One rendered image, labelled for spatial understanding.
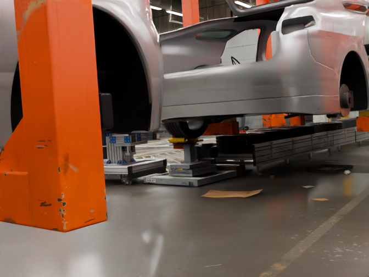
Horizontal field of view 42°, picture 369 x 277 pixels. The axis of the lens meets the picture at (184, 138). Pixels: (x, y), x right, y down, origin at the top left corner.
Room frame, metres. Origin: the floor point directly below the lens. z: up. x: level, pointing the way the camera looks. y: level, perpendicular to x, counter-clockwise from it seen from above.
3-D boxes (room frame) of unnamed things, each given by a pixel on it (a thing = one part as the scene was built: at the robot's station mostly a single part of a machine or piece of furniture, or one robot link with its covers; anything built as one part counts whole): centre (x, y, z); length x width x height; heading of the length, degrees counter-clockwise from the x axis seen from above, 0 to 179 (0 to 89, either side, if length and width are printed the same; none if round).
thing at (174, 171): (5.81, -0.08, 0.13); 0.50 x 0.36 x 0.10; 141
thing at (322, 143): (7.09, -1.31, 0.14); 2.47 x 0.85 x 0.27; 141
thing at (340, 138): (8.43, -2.41, 0.19); 1.00 x 0.86 x 0.39; 141
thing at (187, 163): (5.77, -0.05, 0.32); 0.40 x 0.30 x 0.28; 141
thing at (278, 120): (7.67, -1.67, 0.69); 0.52 x 0.17 x 0.35; 51
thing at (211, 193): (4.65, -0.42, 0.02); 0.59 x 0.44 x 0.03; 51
